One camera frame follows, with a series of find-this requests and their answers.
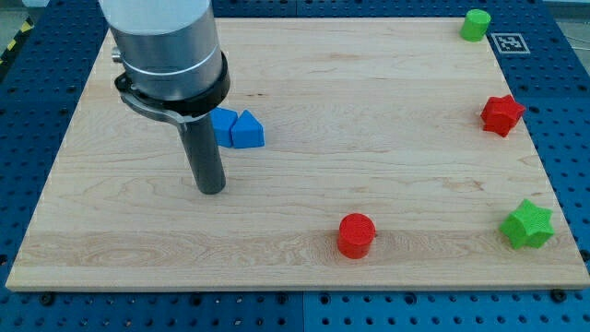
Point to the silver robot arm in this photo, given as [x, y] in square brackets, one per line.
[174, 69]

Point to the wooden board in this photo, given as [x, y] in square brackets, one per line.
[373, 116]

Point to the blue triangular block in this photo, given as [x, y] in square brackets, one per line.
[247, 132]

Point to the blue cube block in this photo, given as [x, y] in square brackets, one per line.
[223, 120]

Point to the red cylinder block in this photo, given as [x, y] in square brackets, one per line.
[355, 235]

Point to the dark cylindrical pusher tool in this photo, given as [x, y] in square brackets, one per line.
[201, 149]

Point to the red star block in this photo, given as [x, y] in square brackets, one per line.
[501, 114]

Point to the green cylinder block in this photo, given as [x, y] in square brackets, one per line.
[475, 25]

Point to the green star block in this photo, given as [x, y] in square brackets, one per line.
[528, 225]

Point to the fiducial marker tag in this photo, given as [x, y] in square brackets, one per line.
[510, 43]

